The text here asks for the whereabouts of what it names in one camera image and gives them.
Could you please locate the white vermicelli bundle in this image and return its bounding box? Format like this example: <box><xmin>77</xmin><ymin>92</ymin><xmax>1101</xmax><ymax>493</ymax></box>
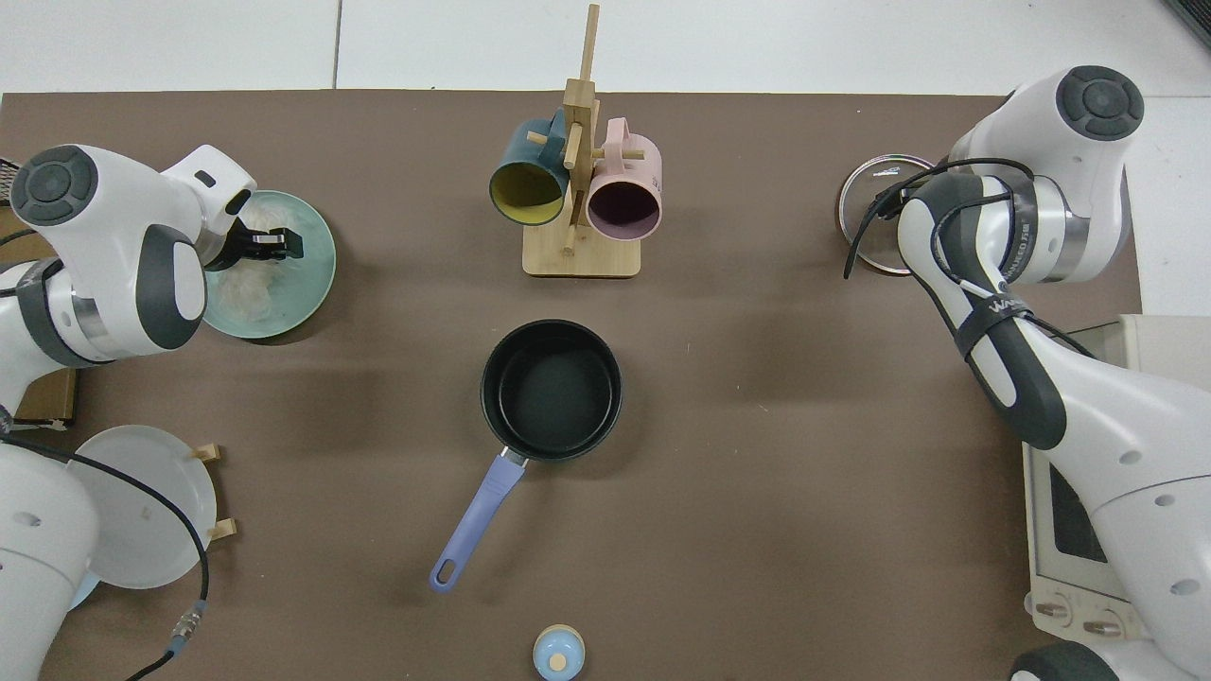
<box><xmin>208</xmin><ymin>213</ymin><xmax>304</xmax><ymax>323</ymax></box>

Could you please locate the glass lid with blue knob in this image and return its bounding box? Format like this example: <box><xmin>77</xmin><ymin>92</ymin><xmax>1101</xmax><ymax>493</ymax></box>
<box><xmin>835</xmin><ymin>153</ymin><xmax>938</xmax><ymax>278</ymax></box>

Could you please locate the pale green plate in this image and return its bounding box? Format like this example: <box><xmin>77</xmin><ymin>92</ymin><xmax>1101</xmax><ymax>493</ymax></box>
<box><xmin>201</xmin><ymin>190</ymin><xmax>337</xmax><ymax>341</ymax></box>

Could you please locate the wooden plate rack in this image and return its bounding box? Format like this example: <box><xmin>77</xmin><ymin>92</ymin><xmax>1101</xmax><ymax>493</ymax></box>
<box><xmin>192</xmin><ymin>442</ymin><xmax>238</xmax><ymax>543</ymax></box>

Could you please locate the grey plate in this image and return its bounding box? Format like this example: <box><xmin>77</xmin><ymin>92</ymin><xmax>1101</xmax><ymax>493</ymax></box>
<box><xmin>68</xmin><ymin>425</ymin><xmax>219</xmax><ymax>590</ymax></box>

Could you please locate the dark teal cup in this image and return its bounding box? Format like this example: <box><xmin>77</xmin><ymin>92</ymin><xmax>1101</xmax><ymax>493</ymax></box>
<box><xmin>488</xmin><ymin>107</ymin><xmax>571</xmax><ymax>227</ymax></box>

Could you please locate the wooden cup stand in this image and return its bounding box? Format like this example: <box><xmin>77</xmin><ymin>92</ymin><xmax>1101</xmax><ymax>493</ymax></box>
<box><xmin>522</xmin><ymin>3</ymin><xmax>646</xmax><ymax>279</ymax></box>

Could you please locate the pink cup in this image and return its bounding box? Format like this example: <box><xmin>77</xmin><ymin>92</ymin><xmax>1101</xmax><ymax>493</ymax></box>
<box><xmin>585</xmin><ymin>117</ymin><xmax>663</xmax><ymax>241</ymax></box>

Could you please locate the small blue round thing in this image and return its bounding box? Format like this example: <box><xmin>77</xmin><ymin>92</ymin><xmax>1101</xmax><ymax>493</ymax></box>
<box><xmin>533</xmin><ymin>624</ymin><xmax>587</xmax><ymax>680</ymax></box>

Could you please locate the brown table cloth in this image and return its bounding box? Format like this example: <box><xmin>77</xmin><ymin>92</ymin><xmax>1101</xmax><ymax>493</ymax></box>
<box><xmin>0</xmin><ymin>90</ymin><xmax>1143</xmax><ymax>681</ymax></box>

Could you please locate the pale toaster oven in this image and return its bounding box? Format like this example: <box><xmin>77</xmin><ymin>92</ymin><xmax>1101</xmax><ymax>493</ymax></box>
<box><xmin>1022</xmin><ymin>314</ymin><xmax>1211</xmax><ymax>654</ymax></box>

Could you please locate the black flat object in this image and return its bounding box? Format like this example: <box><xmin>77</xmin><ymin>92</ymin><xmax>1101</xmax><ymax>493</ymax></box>
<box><xmin>1162</xmin><ymin>0</ymin><xmax>1211</xmax><ymax>50</ymax></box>

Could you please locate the wire basket with wooden floor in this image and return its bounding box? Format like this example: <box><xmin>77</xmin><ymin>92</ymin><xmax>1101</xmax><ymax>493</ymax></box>
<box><xmin>0</xmin><ymin>159</ymin><xmax>79</xmax><ymax>432</ymax></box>

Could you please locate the black pot with blue handle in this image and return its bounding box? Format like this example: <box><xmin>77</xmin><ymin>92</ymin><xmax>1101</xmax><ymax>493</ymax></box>
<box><xmin>430</xmin><ymin>319</ymin><xmax>624</xmax><ymax>595</ymax></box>

